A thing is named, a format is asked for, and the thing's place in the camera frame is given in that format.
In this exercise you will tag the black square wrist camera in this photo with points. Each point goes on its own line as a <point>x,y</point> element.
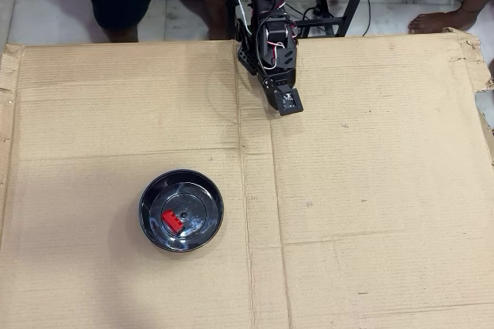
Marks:
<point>289,102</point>

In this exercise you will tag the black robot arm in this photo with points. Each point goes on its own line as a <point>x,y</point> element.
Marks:
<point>270,35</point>

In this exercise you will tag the red lego block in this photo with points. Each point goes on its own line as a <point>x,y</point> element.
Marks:
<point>172,221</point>

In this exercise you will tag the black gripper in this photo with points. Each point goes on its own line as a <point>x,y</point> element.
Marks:
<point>272,100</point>

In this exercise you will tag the black round plastic bowl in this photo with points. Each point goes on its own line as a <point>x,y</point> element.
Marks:
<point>154,197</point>

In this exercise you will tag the brown corrugated cardboard sheet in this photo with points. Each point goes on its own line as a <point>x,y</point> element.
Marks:
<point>347,190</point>

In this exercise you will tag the black ankle thread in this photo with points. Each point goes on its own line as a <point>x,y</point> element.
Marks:
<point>471,9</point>

